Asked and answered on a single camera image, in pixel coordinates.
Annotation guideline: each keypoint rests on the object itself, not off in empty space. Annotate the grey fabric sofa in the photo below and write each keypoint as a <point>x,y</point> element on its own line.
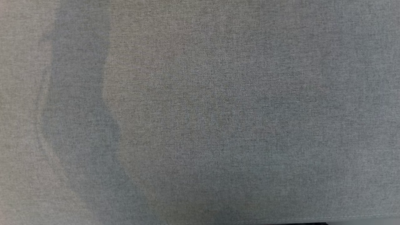
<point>200,112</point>

